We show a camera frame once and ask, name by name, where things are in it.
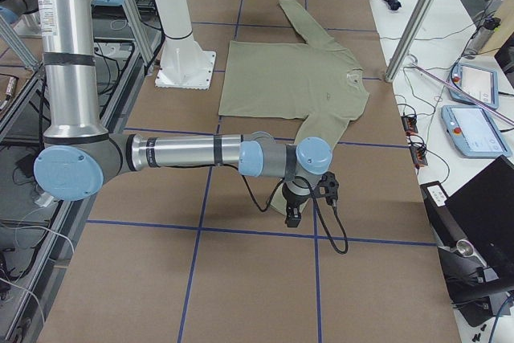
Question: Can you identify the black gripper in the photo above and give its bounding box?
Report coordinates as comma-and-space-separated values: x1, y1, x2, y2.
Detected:
282, 182, 310, 227

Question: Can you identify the olive green long-sleeve shirt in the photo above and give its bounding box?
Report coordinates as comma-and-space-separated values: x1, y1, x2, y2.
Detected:
218, 0, 370, 214

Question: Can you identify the orange electronics board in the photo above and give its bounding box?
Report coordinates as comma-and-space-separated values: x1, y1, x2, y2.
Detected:
401, 114, 428, 170

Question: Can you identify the black equipment case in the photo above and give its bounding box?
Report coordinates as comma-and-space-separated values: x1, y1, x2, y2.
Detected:
420, 156, 513, 327

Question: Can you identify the reacher grabber stick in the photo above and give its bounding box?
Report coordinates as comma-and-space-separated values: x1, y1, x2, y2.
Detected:
409, 60, 514, 124

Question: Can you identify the near blue teach pendant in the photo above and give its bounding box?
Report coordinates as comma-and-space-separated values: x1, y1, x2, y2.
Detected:
441, 105, 512, 159

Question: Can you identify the blue teach pendant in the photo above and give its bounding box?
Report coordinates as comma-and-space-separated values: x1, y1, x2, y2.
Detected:
448, 63, 499, 109
441, 105, 512, 159

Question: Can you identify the far blue teach pendant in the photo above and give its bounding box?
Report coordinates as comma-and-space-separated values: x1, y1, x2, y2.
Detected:
448, 63, 499, 109

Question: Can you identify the grey water bottle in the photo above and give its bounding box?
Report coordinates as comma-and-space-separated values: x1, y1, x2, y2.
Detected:
463, 16, 501, 59

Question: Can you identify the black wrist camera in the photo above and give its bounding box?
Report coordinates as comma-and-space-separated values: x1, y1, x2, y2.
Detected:
314, 171, 339, 207

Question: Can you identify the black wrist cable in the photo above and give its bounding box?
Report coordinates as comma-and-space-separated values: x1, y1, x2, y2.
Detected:
241, 174, 349, 255

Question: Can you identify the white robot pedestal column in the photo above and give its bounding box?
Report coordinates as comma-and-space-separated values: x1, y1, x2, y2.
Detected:
155, 0, 216, 90

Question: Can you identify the aluminium frame post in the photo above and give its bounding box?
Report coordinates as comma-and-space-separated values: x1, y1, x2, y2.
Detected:
385, 0, 434, 83

